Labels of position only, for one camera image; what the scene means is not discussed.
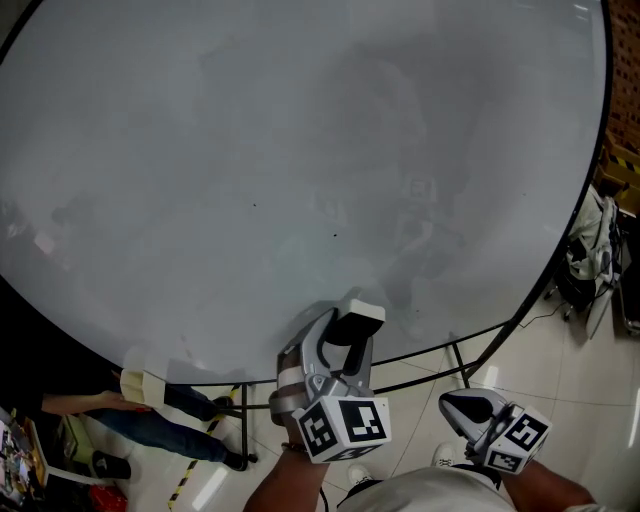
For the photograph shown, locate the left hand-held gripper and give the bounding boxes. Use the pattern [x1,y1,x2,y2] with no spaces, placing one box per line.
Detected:
[268,309,392,465]

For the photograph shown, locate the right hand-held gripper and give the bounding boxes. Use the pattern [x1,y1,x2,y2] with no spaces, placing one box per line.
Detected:
[438,388,553,474]

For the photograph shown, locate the white and black whiteboard eraser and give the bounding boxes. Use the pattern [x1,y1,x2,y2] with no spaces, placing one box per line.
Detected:
[324,298,387,347]

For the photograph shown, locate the person's left forearm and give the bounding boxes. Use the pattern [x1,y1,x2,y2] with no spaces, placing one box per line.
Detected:
[242,442,326,512]

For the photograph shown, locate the person's right forearm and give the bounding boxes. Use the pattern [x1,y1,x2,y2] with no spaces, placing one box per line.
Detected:
[499,459,596,509]

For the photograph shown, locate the large white whiteboard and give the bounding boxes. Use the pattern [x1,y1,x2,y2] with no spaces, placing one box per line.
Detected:
[0,0,614,386]

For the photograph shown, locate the person's right white shoe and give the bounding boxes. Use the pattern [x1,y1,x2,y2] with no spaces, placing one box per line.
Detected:
[430,442,459,469]

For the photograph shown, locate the person's white shoe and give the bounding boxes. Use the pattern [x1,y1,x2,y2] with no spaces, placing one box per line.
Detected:
[347,463,376,486]
[430,442,459,469]

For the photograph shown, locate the person's white shirt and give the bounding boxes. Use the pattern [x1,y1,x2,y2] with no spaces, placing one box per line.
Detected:
[339,465,640,512]

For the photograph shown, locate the person's left white shoe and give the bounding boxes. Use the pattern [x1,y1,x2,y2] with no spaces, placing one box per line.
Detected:
[347,463,376,486]

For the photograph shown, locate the black office chair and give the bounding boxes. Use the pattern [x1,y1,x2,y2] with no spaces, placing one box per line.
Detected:
[544,249,621,341]

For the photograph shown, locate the cream marker holder box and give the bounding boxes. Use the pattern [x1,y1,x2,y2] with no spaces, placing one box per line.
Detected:
[119,368,166,407]

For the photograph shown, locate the yellow black striped floor tape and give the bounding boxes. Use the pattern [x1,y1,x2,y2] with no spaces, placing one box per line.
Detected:
[167,384,241,509]

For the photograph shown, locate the white jacket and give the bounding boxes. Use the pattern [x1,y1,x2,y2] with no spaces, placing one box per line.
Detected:
[567,184,624,281]

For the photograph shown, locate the red packet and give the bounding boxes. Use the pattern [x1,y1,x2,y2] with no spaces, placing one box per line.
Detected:
[89,482,126,512]

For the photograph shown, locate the yellow black striped boxes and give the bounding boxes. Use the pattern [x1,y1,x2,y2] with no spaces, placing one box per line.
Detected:
[597,144,640,201]

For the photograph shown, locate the black floor cable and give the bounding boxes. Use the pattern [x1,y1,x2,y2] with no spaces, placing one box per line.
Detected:
[519,299,566,329]

